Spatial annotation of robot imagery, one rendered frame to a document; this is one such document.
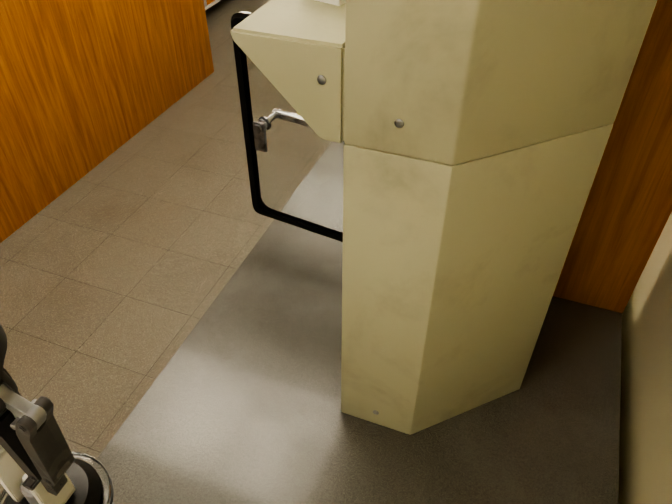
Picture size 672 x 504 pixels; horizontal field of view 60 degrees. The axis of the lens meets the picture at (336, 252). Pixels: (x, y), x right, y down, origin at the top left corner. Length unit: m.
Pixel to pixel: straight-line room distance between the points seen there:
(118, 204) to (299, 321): 2.10
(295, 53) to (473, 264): 0.30
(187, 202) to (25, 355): 1.03
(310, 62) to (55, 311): 2.13
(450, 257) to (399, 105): 0.19
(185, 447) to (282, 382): 0.18
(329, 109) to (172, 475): 0.56
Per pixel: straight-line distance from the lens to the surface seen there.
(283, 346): 1.00
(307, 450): 0.89
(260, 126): 1.04
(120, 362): 2.30
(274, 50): 0.57
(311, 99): 0.58
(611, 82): 0.65
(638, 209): 1.02
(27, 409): 0.48
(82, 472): 0.65
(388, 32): 0.52
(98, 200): 3.11
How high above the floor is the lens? 1.71
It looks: 42 degrees down
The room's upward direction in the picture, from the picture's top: straight up
